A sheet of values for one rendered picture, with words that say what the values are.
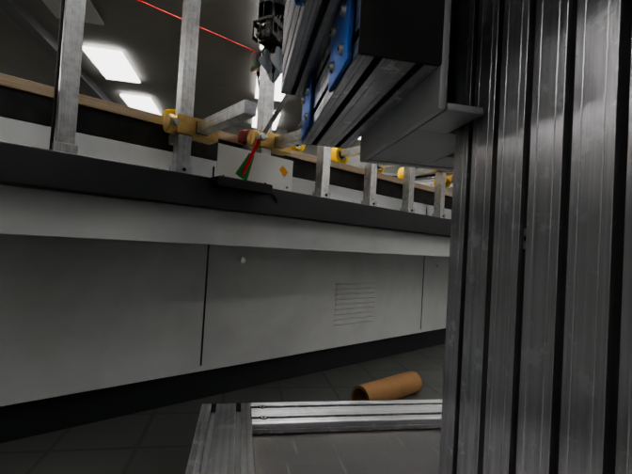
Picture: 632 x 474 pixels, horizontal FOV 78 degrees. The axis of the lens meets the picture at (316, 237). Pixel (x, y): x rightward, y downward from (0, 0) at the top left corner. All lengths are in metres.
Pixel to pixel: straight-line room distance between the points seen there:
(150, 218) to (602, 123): 0.93
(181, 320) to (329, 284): 0.65
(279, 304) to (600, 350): 1.28
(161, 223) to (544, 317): 0.89
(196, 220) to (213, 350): 0.50
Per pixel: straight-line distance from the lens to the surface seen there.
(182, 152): 1.09
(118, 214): 1.04
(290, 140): 1.17
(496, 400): 0.44
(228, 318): 1.41
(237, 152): 1.15
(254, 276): 1.44
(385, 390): 1.44
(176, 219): 1.08
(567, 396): 0.37
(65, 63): 1.06
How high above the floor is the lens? 0.53
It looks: 1 degrees up
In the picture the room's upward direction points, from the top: 3 degrees clockwise
